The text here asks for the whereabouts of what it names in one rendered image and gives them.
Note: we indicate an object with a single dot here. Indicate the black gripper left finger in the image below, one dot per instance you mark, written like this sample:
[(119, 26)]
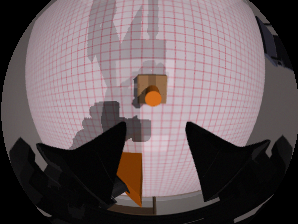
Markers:
[(94, 165)]

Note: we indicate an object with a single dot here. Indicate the orange cylinder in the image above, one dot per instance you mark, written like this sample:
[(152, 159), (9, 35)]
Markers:
[(153, 96)]

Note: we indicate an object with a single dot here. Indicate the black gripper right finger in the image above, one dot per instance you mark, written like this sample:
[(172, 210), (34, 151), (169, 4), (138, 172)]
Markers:
[(218, 162)]

